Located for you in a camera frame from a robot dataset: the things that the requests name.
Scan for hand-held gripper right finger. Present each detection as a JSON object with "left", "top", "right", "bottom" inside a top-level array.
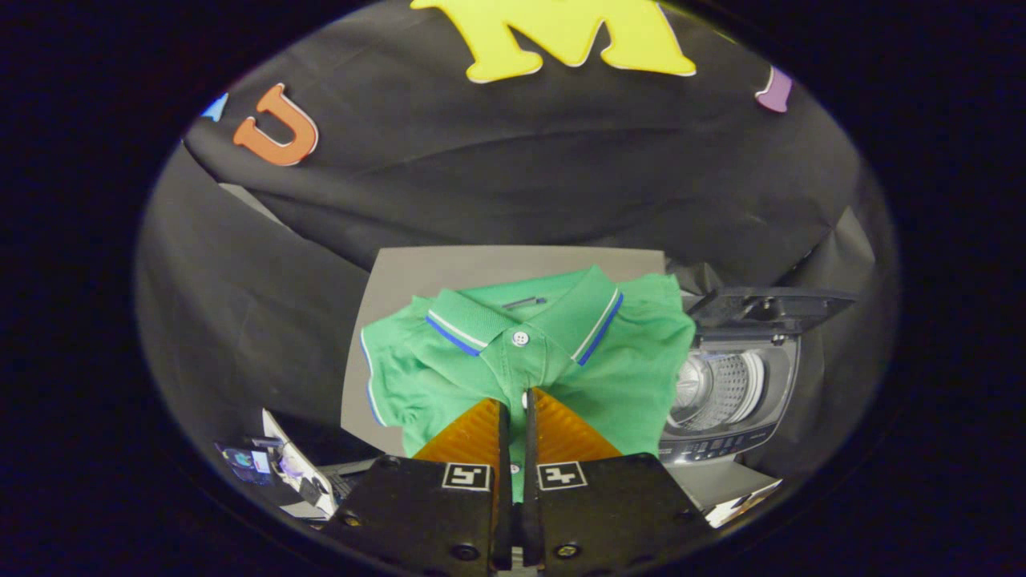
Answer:
[{"left": 523, "top": 387, "right": 714, "bottom": 574}]

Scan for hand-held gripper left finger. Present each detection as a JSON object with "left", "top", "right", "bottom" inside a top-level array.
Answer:
[{"left": 325, "top": 398, "right": 514, "bottom": 574}]

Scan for green polo shirt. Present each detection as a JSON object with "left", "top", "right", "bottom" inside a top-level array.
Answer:
[{"left": 359, "top": 266, "right": 697, "bottom": 502}]

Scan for grey washing machine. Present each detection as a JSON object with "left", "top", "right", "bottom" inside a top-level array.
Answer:
[{"left": 657, "top": 287, "right": 858, "bottom": 466}]

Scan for printed white card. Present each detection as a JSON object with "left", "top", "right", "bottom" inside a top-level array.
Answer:
[{"left": 705, "top": 479, "right": 782, "bottom": 528}]

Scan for white blue printed board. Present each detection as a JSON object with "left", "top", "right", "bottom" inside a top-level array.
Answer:
[{"left": 216, "top": 409, "right": 339, "bottom": 520}]

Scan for black backdrop cloth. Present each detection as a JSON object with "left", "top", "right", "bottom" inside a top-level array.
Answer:
[{"left": 135, "top": 0, "right": 899, "bottom": 482}]

